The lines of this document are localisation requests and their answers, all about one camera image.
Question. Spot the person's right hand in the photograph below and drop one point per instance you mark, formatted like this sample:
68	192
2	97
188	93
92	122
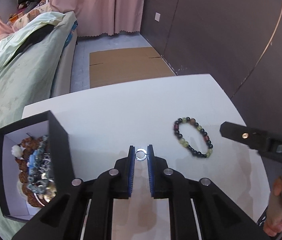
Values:
273	223

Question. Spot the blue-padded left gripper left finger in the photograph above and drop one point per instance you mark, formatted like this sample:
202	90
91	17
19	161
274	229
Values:
130	174

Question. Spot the white bed frame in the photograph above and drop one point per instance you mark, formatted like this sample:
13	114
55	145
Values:
62	78

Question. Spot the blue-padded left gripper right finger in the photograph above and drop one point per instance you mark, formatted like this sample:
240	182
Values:
151	168

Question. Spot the patterned pillow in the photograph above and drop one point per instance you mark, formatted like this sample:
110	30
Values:
20	20

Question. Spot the red cord white stone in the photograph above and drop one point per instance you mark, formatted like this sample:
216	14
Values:
17	151

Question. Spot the white wall socket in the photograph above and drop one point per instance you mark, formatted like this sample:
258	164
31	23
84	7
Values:
157	17

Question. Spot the pale green duvet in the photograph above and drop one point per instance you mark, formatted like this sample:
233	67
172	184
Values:
10	44

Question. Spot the black jewelry box white interior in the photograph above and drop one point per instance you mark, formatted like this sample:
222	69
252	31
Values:
45	169

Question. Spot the green bed blanket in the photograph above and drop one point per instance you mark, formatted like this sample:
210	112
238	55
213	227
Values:
27	79

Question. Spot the pink curtain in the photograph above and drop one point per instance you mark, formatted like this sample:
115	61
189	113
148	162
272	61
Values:
99	17

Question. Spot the flattened cardboard sheet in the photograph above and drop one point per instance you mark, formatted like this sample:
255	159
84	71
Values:
125	65

